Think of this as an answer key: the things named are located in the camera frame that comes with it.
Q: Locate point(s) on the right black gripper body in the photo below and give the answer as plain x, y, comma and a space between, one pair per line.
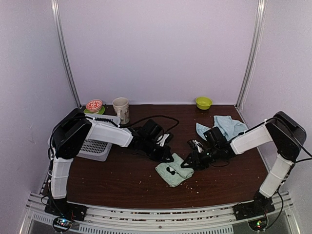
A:
202, 162

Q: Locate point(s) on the white plastic basket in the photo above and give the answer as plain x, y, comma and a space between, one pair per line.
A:
97, 146

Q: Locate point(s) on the right aluminium frame post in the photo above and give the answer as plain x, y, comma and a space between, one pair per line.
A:
257, 33

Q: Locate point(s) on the beige ceramic mug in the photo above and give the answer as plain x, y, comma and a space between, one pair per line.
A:
121, 108

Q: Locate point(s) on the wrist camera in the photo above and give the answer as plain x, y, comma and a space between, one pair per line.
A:
155, 133
196, 146

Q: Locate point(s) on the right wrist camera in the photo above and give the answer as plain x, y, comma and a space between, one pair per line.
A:
196, 146

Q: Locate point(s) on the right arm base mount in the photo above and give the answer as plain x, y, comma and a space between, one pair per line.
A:
255, 212

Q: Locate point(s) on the green panda towel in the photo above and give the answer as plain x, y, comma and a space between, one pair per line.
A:
172, 173

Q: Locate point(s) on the left aluminium frame post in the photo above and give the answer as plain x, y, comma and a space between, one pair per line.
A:
63, 52

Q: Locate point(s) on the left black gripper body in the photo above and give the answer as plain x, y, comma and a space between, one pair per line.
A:
156, 154

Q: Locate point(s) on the green saucer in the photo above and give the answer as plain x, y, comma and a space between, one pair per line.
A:
100, 112

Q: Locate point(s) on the lime green bowl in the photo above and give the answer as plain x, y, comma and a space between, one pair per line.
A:
203, 103

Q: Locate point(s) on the red patterned bowl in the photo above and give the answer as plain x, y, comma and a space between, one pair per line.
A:
94, 106

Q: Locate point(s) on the light blue towel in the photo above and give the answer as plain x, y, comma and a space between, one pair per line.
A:
229, 127

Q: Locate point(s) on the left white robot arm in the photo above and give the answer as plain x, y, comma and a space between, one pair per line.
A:
128, 136

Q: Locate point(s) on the aluminium frame post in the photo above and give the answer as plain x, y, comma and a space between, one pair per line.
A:
257, 33
63, 52

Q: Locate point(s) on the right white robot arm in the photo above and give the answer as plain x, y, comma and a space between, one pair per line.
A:
287, 135

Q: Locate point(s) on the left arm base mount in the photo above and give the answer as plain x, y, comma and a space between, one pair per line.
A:
66, 213

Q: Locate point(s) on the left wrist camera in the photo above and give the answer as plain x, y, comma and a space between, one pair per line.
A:
155, 133

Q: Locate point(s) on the front aluminium rail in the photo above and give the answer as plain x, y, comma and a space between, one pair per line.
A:
219, 219

